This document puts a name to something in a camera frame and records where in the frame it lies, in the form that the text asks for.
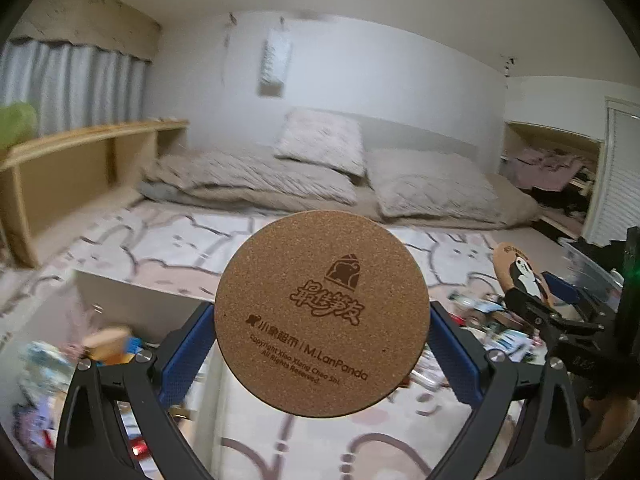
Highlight panda cork coaster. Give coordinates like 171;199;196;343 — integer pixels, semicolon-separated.
492;243;552;308

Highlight plain cork coaster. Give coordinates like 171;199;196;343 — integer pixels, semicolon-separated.
214;211;430;418

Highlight light wooden block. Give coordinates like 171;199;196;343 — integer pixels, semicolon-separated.
81;325;131;364

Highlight large beige pillow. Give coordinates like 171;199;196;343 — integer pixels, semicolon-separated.
366;148;500;222

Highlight wooden shelf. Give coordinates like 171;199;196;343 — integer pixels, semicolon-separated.
1;119;189;268

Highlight small fluffy pillow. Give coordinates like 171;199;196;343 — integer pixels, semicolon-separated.
273;108;366;178

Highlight beige folded blanket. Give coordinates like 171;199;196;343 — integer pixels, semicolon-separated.
137;151;540;230

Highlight green plush toy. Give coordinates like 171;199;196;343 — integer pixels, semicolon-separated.
0;102;38;151

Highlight grey curtain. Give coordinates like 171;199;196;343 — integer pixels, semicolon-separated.
1;40;151;136

